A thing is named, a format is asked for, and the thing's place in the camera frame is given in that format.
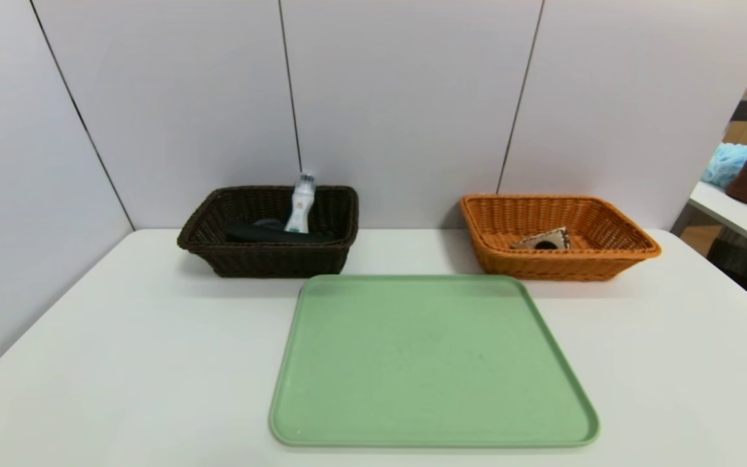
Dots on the light green plastic tray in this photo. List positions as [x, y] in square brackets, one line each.
[432, 370]

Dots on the grey towel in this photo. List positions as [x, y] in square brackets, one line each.
[270, 223]

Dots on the clear spray bottle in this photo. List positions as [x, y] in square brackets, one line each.
[299, 207]

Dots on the black cloth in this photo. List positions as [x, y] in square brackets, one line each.
[270, 235]

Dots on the chocolate cake slice toy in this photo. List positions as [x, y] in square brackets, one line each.
[542, 240]

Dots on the light blue bag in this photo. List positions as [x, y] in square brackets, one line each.
[727, 162]

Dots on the dark brown wicker basket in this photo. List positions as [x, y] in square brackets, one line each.
[270, 259]

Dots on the orange wicker basket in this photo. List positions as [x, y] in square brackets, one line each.
[607, 256]

